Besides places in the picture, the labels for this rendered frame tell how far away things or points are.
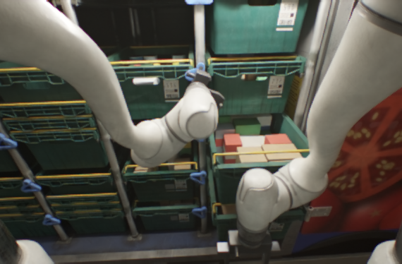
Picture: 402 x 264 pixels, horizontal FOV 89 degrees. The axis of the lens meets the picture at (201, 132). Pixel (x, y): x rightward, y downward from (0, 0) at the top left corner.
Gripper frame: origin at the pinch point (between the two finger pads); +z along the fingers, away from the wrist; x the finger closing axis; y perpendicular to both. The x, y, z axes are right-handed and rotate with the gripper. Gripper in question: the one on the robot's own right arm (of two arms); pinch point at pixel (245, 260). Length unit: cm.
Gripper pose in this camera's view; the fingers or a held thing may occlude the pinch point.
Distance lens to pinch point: 84.5
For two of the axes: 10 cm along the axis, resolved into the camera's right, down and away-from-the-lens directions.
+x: 10.0, -0.2, -0.1
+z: 0.2, 8.6, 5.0
